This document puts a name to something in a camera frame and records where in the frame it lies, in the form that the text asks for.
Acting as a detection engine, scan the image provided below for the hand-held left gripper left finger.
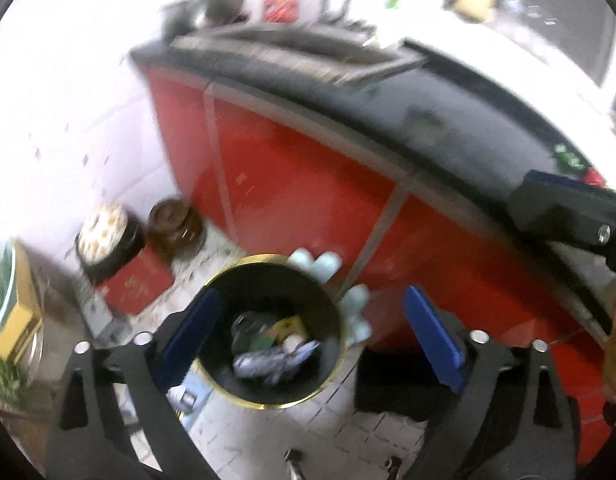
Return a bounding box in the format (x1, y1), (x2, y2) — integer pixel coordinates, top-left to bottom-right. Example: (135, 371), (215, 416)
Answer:
(45, 287), (226, 480)

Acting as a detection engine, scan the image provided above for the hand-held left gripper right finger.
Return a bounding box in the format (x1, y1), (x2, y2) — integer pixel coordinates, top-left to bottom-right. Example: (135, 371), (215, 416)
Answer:
(404, 284), (581, 480)

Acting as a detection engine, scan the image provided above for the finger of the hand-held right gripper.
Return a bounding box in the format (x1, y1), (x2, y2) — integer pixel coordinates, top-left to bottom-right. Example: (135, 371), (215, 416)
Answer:
(508, 170), (616, 278)

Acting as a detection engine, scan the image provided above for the black bin with gold rim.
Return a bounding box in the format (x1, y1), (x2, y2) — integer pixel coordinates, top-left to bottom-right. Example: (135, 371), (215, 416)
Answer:
(193, 255), (349, 411)

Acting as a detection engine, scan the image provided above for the clear plastic cup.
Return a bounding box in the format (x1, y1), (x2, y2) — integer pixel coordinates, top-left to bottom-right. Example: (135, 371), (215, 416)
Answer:
(231, 311), (279, 351)

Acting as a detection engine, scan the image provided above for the blue white wrapper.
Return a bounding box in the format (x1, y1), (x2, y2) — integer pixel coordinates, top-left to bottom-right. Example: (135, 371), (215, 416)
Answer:
(232, 340), (321, 386)

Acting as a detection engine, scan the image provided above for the red box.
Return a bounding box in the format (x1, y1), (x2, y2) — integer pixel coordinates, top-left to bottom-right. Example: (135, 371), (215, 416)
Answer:
(95, 247), (175, 317)

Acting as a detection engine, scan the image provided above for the pale blue plastic bag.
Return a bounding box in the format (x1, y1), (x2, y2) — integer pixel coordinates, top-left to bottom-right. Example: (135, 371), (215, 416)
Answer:
(288, 249), (373, 348)

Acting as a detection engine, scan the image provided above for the floral lid tin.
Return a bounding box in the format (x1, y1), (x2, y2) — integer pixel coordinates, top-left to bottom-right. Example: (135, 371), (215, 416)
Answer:
(75, 203), (146, 281)

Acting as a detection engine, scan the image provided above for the yellow box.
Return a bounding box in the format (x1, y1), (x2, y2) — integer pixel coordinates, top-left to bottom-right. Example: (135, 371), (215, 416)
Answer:
(0, 240), (44, 361)

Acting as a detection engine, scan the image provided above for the red cabinet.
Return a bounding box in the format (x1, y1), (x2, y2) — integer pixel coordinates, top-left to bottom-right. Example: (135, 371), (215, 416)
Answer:
(145, 65), (616, 466)

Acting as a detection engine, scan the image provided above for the stainless steel sink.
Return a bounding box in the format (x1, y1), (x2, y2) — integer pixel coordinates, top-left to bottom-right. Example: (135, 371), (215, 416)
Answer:
(168, 25), (429, 86)

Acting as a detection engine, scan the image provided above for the metal bowl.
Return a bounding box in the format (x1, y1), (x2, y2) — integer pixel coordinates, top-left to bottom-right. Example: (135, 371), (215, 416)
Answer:
(160, 0), (253, 36)

